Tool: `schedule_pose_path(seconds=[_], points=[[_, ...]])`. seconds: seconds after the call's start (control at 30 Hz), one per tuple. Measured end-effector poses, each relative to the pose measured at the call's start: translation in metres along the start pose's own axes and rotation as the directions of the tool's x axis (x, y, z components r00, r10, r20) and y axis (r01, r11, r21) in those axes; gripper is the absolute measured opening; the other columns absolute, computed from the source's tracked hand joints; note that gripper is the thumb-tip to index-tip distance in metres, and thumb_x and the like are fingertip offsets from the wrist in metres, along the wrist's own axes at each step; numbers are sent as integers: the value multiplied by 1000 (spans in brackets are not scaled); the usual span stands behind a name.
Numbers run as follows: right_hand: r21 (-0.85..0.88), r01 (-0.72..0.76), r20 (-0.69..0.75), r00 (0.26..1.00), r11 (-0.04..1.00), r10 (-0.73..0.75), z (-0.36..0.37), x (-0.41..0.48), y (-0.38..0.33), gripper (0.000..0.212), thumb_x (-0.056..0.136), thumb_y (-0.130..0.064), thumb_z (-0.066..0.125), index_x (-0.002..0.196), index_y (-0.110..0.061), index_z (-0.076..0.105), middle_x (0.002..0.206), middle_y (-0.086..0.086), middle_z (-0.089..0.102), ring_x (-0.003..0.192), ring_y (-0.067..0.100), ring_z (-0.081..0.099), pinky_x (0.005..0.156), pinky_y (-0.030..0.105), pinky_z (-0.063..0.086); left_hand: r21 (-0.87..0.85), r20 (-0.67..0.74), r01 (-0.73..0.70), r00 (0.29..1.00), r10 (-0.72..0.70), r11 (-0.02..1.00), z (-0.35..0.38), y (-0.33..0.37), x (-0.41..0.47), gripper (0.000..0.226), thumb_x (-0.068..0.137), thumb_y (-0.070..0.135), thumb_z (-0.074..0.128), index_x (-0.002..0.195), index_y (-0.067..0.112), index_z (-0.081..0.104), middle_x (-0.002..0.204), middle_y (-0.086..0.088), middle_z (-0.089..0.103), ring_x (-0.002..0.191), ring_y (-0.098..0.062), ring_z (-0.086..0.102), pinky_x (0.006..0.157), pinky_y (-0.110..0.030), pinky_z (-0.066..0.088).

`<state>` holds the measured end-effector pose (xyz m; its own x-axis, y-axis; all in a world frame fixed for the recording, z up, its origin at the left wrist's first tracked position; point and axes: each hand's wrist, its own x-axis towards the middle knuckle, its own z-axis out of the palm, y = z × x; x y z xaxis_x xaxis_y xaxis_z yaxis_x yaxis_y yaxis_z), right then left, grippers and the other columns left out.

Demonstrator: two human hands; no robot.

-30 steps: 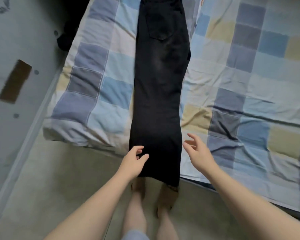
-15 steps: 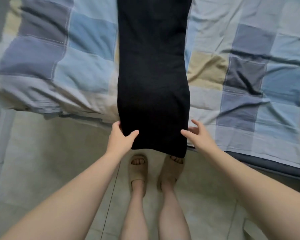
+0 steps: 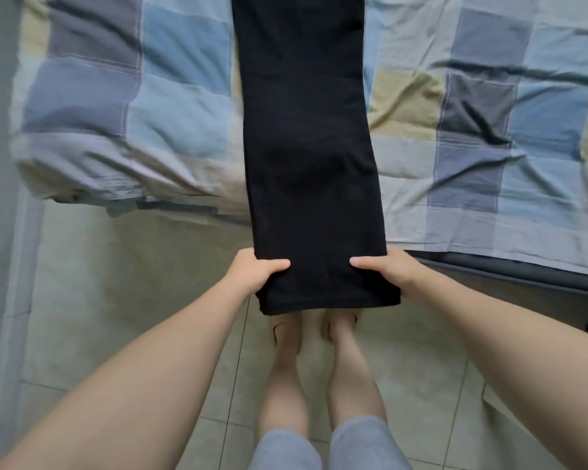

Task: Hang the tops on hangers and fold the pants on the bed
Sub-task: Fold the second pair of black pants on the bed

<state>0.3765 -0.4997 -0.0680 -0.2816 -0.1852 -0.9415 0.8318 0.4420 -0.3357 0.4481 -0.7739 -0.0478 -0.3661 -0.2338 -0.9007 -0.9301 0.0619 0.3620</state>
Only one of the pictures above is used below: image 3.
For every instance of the person's left forearm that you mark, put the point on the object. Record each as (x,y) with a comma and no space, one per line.
(127,396)

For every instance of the person's left leg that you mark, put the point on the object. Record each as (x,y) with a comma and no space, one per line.
(284,386)

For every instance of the person's leg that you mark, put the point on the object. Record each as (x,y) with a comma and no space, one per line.
(284,386)
(353,377)

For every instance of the person's left hand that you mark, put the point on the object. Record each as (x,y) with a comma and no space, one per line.
(250,271)

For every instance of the person's white shorts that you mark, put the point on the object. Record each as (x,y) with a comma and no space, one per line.
(363,447)

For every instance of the bed with plaid sheet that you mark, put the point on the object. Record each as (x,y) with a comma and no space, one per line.
(490,122)

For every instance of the person's right leg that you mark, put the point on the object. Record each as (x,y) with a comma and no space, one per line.
(353,377)

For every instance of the person's right hand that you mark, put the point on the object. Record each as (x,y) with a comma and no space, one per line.
(397,269)

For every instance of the person's right forearm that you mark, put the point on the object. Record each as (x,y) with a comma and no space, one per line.
(519,357)

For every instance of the plaid quilt with orange tags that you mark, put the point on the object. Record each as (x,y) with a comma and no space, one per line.
(127,102)

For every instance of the black trousers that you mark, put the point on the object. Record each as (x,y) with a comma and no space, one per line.
(314,161)

